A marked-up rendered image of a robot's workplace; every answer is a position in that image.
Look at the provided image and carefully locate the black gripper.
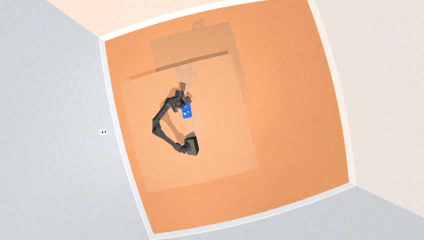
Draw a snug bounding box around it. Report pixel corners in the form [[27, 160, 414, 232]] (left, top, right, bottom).
[[171, 96, 192, 113]]

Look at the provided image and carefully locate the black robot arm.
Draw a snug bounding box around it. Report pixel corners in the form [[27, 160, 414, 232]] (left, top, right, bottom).
[[152, 90, 191, 154]]

